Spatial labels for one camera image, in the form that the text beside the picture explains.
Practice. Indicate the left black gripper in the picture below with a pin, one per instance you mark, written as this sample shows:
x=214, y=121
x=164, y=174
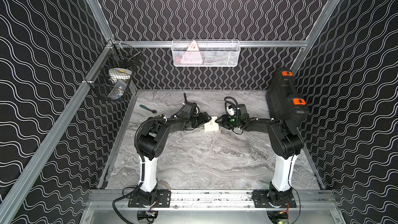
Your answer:
x=200, y=118

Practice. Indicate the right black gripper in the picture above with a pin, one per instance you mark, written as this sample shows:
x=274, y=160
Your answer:
x=223, y=121

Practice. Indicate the cream drawer jewelry box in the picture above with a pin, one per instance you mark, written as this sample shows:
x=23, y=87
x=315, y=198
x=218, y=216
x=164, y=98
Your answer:
x=211, y=125

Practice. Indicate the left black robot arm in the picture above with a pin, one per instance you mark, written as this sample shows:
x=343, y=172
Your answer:
x=150, y=141

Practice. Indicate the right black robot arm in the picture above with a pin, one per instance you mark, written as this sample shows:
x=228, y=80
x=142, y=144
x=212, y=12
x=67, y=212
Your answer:
x=285, y=144

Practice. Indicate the black tool case orange latches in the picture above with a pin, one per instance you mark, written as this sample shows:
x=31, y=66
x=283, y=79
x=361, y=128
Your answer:
x=284, y=102

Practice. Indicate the pink triangle card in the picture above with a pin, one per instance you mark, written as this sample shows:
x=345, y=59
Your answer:
x=192, y=55

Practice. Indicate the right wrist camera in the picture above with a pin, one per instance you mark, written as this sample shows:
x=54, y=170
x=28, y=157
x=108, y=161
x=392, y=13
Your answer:
x=231, y=110

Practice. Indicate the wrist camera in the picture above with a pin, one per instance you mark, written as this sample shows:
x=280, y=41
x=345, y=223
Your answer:
x=231, y=110
x=191, y=108

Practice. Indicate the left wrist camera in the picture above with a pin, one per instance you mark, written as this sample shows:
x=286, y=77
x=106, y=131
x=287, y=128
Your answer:
x=191, y=108

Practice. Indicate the white wire wall basket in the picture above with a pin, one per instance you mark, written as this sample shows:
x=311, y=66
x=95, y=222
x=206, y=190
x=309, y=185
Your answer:
x=215, y=53

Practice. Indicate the black mesh wall basket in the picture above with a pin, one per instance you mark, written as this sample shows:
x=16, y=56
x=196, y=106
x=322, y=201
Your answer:
x=119, y=56

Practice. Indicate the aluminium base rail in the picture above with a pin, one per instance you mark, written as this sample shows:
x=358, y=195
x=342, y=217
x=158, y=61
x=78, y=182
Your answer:
x=209, y=200

